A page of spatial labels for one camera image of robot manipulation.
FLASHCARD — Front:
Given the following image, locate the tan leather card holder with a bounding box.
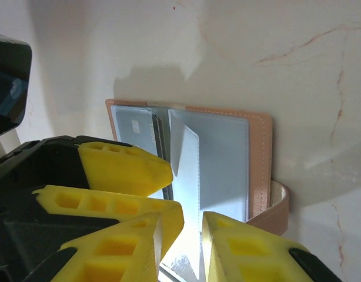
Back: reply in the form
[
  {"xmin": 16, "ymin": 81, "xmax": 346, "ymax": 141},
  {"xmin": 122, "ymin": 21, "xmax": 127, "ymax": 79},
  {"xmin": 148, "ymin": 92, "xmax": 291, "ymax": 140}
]
[{"xmin": 105, "ymin": 98, "xmax": 290, "ymax": 282}]

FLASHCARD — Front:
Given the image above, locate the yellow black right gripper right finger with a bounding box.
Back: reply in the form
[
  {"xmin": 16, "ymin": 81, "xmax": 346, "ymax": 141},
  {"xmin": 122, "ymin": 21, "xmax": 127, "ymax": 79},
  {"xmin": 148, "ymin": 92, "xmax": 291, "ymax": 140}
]
[{"xmin": 202, "ymin": 211, "xmax": 343, "ymax": 282}]

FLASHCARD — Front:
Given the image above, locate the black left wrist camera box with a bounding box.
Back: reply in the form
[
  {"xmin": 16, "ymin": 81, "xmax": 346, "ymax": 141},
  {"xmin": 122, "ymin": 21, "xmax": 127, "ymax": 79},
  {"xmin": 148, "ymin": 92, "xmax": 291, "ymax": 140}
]
[{"xmin": 0, "ymin": 32, "xmax": 33, "ymax": 139}]

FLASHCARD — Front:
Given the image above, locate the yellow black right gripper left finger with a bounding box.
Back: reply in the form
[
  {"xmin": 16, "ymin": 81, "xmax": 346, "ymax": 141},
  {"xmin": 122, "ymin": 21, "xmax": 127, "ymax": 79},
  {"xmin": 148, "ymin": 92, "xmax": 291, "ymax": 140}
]
[{"xmin": 29, "ymin": 211, "xmax": 164, "ymax": 282}]

